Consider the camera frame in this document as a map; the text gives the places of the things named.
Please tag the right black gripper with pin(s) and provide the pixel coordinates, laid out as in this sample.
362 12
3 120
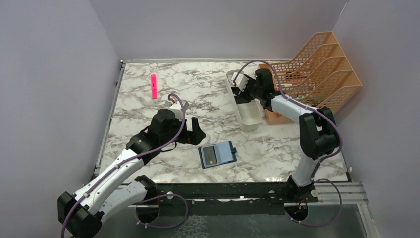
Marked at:
243 93

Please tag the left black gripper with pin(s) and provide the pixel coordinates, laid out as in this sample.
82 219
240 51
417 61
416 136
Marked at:
192 137

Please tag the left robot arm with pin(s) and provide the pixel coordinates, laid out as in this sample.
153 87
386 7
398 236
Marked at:
83 212

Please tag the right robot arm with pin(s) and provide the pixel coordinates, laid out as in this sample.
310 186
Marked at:
318 134

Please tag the pens in organizer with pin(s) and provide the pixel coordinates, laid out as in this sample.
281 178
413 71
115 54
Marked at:
300 92

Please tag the white oblong plastic tray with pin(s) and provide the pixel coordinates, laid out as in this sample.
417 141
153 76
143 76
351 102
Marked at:
248 115

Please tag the orange mesh file organizer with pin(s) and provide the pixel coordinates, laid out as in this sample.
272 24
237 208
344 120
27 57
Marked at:
321 62

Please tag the pink highlighter marker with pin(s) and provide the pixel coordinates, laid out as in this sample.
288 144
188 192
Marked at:
154 92

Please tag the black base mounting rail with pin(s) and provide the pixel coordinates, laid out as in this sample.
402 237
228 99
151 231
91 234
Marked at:
257 190

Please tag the aluminium frame rail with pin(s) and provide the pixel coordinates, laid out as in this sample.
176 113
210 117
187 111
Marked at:
345 193

